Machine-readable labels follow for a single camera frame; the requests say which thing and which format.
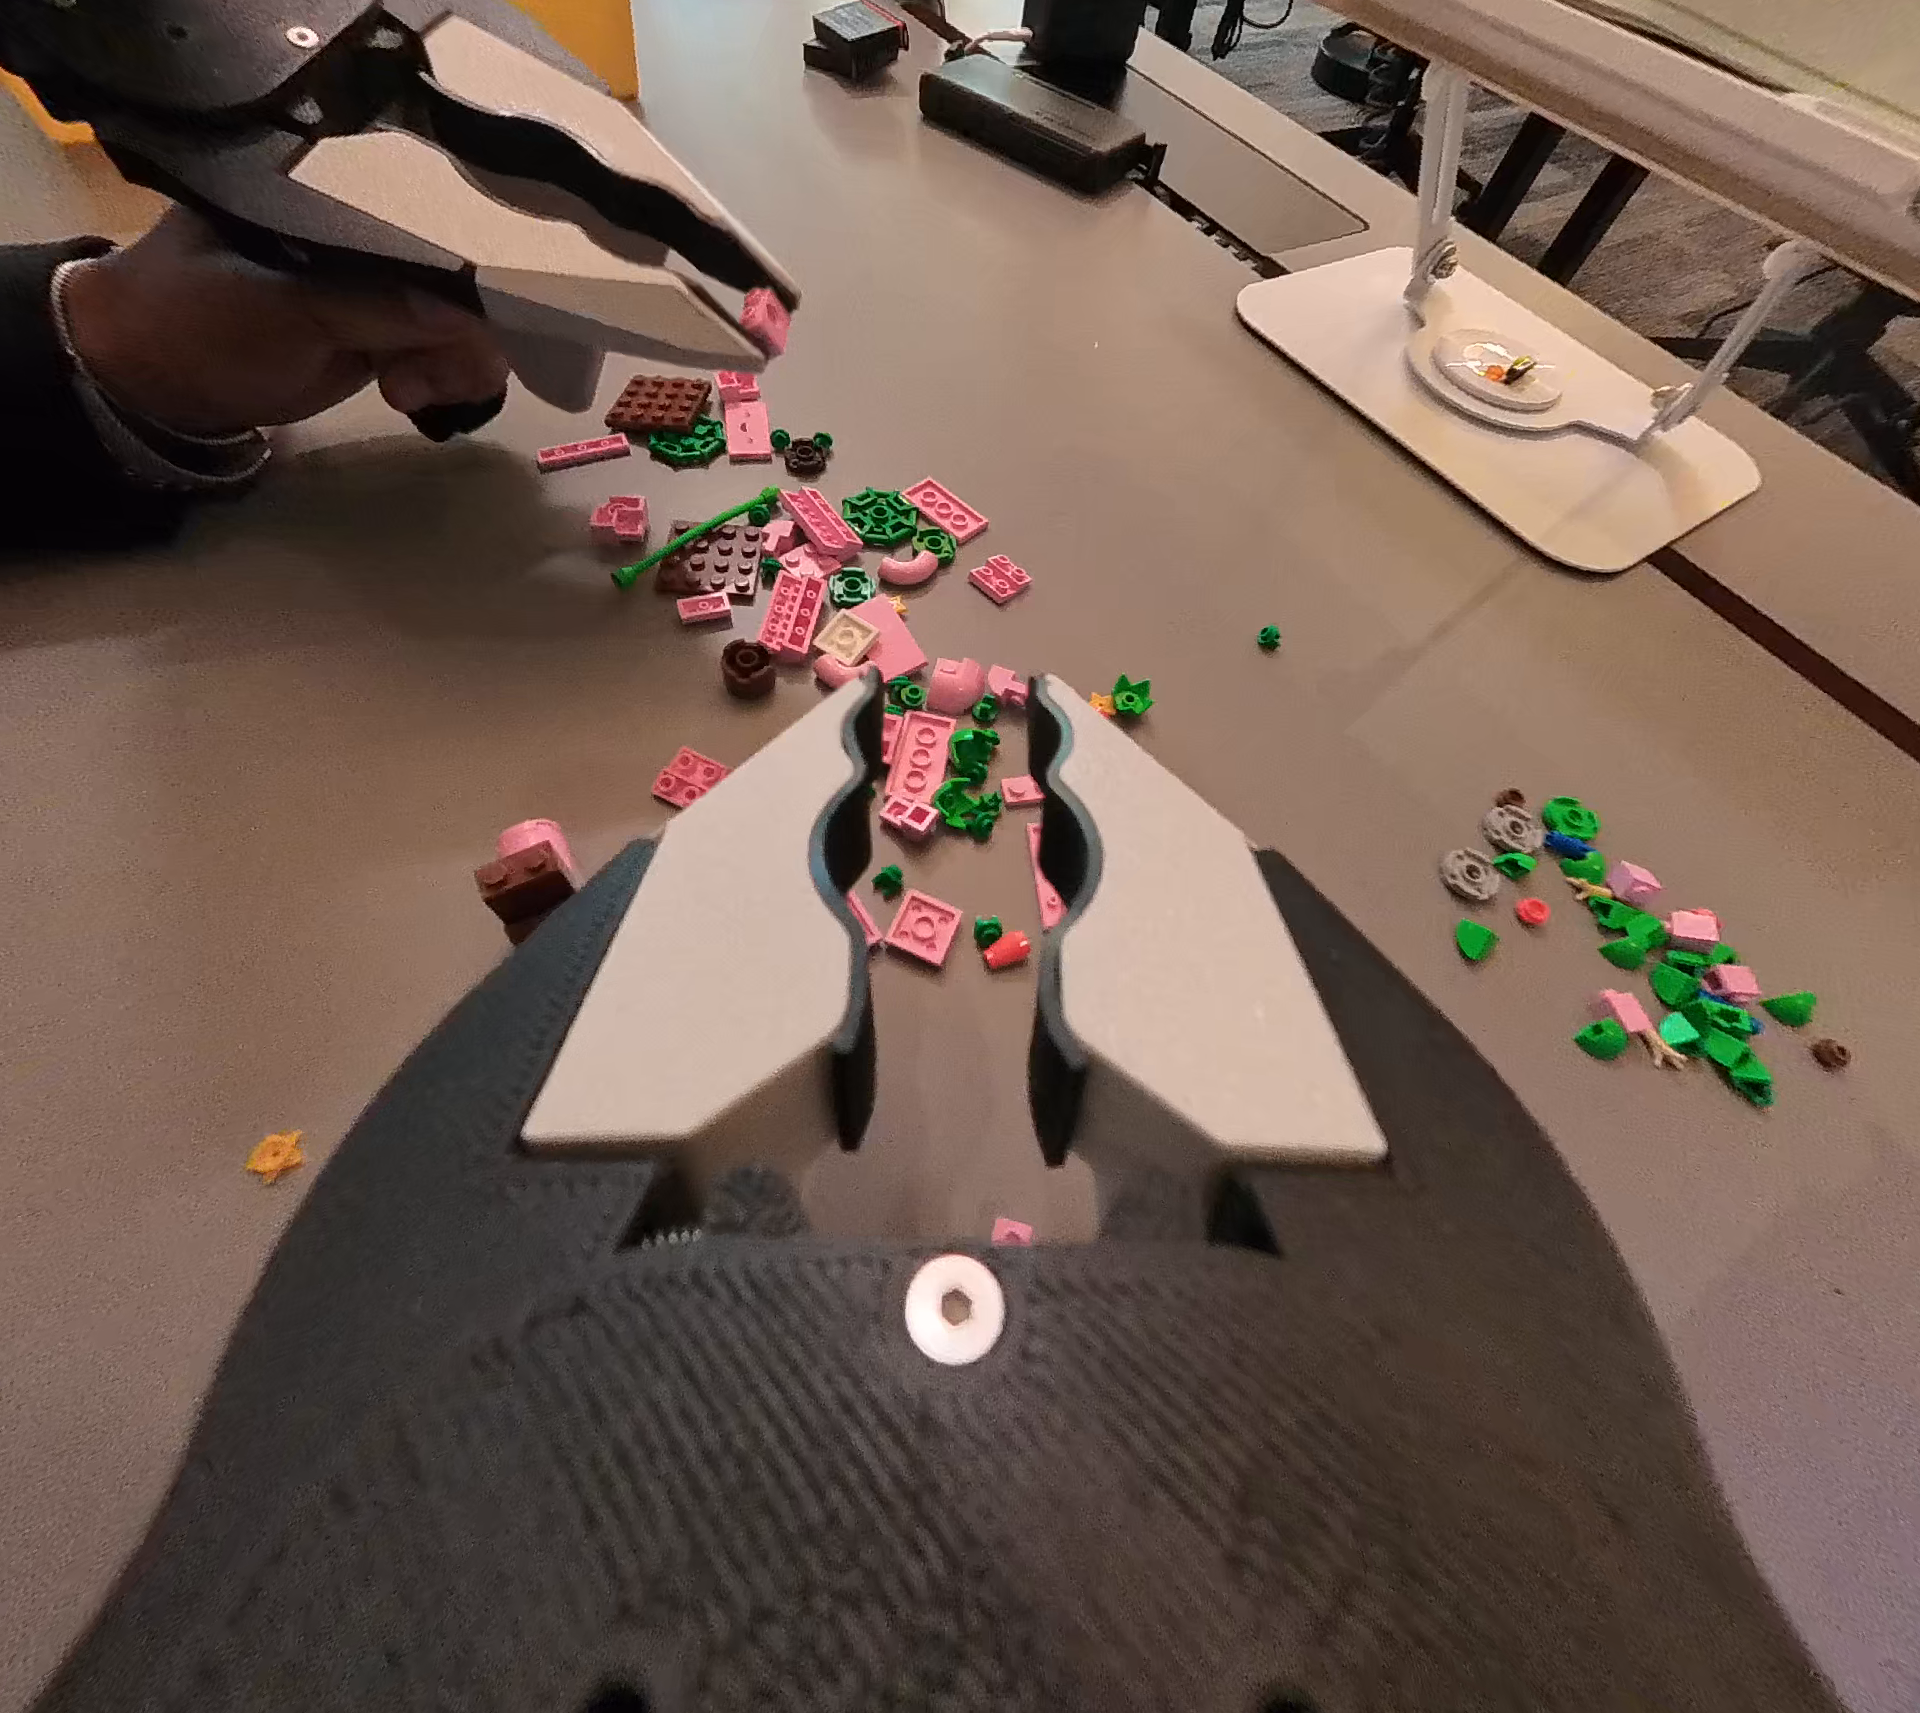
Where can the small pink toy brick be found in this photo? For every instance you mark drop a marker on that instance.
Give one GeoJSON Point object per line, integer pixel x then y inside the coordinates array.
{"type": "Point", "coordinates": [765, 320]}

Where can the pile of green toy pieces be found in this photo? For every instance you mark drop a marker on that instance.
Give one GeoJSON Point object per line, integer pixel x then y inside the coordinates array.
{"type": "Point", "coordinates": [1680, 984]}

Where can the cream square toy plate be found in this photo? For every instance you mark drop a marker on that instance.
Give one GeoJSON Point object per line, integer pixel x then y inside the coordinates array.
{"type": "Point", "coordinates": [848, 636]}

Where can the person's left forearm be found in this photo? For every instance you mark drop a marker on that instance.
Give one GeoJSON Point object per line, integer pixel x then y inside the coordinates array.
{"type": "Point", "coordinates": [45, 468]}

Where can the small black battery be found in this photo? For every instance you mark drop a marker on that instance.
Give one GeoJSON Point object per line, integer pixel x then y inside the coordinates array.
{"type": "Point", "coordinates": [854, 41]}

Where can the small orange black toy piece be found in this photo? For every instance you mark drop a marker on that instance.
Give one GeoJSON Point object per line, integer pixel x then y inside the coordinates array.
{"type": "Point", "coordinates": [1509, 366]}

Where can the brown square toy plate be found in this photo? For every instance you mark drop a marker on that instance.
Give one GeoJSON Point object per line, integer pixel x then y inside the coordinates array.
{"type": "Point", "coordinates": [728, 564]}
{"type": "Point", "coordinates": [661, 401]}

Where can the pink brown brick assembly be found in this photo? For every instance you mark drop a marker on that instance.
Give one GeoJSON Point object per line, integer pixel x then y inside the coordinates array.
{"type": "Point", "coordinates": [510, 895]}

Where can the brown round toy brick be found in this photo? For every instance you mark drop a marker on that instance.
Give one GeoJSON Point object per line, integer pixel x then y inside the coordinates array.
{"type": "Point", "coordinates": [747, 666]}

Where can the pile of pink toy bricks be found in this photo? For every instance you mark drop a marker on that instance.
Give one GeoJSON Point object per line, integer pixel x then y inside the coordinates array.
{"type": "Point", "coordinates": [919, 753]}

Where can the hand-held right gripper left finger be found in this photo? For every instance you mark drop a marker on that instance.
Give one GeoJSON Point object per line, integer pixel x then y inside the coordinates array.
{"type": "Point", "coordinates": [704, 992]}

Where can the person's left hand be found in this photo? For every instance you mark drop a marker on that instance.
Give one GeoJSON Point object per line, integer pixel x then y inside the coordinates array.
{"type": "Point", "coordinates": [225, 349]}

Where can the green toy rod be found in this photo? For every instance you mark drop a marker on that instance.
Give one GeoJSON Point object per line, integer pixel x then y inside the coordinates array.
{"type": "Point", "coordinates": [696, 534]}

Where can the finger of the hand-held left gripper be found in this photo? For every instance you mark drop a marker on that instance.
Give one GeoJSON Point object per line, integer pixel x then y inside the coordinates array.
{"type": "Point", "coordinates": [601, 138]}
{"type": "Point", "coordinates": [481, 242]}

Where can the white book stand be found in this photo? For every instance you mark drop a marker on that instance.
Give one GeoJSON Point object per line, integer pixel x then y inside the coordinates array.
{"type": "Point", "coordinates": [1351, 349]}

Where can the yellow star toy piece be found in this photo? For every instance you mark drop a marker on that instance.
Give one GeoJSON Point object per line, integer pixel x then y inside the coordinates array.
{"type": "Point", "coordinates": [275, 1155]}

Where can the black power adapter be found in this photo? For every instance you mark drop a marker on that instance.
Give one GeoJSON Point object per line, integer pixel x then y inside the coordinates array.
{"type": "Point", "coordinates": [1035, 126]}

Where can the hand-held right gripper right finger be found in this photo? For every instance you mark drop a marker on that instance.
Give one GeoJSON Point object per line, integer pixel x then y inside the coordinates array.
{"type": "Point", "coordinates": [1201, 992]}

